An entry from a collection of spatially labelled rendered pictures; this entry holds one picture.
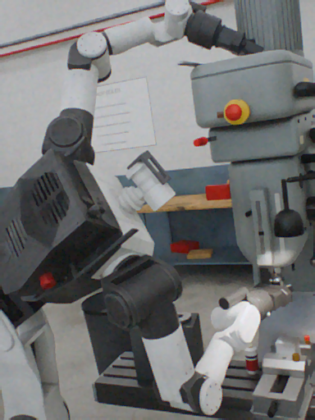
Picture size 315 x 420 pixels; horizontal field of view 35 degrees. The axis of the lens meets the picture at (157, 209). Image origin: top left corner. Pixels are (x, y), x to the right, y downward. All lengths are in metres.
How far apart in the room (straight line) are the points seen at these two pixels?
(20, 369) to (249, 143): 0.82
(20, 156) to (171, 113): 2.43
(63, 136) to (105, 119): 5.31
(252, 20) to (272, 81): 0.44
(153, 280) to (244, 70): 0.55
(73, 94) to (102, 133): 5.24
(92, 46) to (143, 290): 0.68
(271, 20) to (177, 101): 4.50
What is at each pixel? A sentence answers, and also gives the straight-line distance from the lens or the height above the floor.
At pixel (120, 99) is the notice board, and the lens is 6.40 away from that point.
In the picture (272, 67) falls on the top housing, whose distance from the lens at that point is 1.23.
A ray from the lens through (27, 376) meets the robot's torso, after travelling 1.34.
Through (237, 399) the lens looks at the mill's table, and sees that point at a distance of 1.62.
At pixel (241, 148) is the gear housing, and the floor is 1.67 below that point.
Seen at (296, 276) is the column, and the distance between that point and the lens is 1.92.
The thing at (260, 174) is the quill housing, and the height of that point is 1.59.
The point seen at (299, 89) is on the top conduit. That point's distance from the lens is 1.24.
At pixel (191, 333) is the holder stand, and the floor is 1.08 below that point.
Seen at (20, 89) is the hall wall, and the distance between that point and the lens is 7.29.
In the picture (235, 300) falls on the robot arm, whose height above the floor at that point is 1.27.
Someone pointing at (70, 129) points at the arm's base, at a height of 1.78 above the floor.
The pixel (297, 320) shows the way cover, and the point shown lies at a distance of 1.93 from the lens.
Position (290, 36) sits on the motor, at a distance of 1.63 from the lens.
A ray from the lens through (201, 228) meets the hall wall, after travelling 6.16.
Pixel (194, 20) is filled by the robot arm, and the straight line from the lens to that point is 1.44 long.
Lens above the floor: 1.75
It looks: 9 degrees down
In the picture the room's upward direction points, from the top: 8 degrees counter-clockwise
